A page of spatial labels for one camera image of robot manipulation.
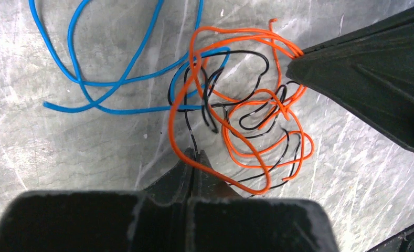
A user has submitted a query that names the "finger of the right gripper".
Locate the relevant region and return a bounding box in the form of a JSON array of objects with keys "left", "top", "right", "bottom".
[{"left": 286, "top": 7, "right": 414, "bottom": 153}]

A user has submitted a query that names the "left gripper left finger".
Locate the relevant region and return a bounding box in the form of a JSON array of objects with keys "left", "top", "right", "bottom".
[{"left": 0, "top": 161, "right": 193, "bottom": 251}]

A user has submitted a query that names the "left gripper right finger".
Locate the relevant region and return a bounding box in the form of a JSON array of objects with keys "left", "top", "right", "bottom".
[{"left": 187, "top": 150, "right": 339, "bottom": 252}]

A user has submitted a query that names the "black wire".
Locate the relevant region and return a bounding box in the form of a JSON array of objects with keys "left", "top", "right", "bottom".
[{"left": 167, "top": 50, "right": 303, "bottom": 190}]

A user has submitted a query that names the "blue wire bundle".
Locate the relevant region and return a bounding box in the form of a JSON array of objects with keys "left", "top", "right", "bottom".
[{"left": 28, "top": 0, "right": 231, "bottom": 116}]

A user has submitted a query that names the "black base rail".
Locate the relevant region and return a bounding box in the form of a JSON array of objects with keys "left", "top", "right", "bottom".
[{"left": 368, "top": 224, "right": 414, "bottom": 252}]

